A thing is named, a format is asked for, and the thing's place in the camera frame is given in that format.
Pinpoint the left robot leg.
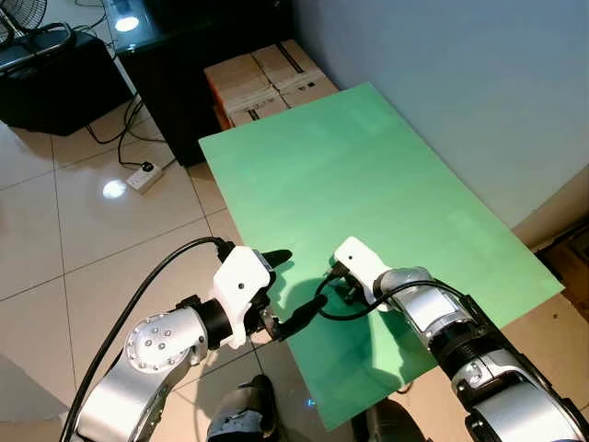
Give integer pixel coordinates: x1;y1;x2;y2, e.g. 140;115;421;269
206;374;279;442

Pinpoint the robot leg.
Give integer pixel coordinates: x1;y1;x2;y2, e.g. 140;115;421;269
206;374;279;442
362;398;426;442

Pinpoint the right robot leg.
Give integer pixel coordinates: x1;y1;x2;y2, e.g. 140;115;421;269
362;398;426;442

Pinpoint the white power strip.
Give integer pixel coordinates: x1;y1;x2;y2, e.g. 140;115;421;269
125;160;167;193

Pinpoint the sealed cardboard box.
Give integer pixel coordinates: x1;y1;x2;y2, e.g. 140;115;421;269
204;53;282;130
250;39;340;110

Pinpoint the black cabinet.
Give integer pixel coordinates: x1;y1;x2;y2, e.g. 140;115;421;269
103;0;297;169

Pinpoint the brown box with device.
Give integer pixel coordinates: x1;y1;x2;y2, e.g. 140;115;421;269
537;224;589;320

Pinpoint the black case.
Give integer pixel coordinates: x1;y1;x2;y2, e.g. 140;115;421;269
0;28;136;137

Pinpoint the standing fan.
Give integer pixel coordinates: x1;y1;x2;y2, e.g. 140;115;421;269
0;0;49;45

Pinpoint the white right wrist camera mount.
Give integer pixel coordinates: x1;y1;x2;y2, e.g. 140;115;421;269
332;236;395;307

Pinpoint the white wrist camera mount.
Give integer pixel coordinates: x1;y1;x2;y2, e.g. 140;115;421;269
211;244;275;351
332;236;395;307

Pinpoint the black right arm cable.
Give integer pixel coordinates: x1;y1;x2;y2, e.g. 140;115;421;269
315;269;472;322

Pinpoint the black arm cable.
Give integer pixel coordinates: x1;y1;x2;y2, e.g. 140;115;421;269
59;236;233;442
315;269;472;322

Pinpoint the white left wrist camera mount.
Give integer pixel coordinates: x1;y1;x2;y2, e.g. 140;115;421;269
211;244;275;351

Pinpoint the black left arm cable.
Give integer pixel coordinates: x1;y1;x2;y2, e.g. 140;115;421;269
59;236;233;442

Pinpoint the black floor power cable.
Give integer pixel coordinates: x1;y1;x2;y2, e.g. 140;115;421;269
86;92;178;173

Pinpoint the grey metal tube frame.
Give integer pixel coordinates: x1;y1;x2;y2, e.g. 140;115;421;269
0;22;76;76

